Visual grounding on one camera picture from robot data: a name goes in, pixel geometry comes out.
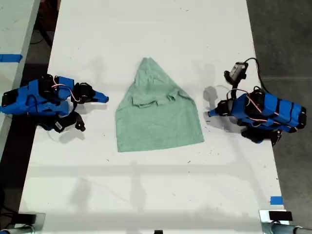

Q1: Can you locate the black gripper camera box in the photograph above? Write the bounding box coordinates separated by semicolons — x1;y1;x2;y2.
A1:
52;112;87;134
223;61;248;86

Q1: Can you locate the black floor cable bundle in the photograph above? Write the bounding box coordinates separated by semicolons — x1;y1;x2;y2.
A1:
0;206;20;227

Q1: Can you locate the black camera stalk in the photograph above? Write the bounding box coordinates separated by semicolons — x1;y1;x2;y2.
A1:
69;101;79;116
226;79;242;101

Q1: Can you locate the small black box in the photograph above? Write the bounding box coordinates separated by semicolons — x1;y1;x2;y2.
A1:
17;214;38;224
268;211;293;222

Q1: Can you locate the metal table clamp bracket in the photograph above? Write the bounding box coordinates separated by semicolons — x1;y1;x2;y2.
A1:
258;209;294;234
14;211;47;234

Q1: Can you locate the black camera cable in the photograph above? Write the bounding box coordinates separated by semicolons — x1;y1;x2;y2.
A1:
243;57;268;95

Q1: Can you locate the long blue tape strip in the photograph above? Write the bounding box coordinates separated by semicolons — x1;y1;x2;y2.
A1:
0;54;23;63

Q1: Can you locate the pale green T-shirt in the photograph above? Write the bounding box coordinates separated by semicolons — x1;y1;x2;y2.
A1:
115;57;205;153

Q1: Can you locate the short blue tape strip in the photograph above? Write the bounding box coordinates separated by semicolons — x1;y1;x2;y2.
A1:
270;195;284;206

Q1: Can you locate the grey metal pipe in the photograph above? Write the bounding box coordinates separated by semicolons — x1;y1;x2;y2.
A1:
271;223;312;234

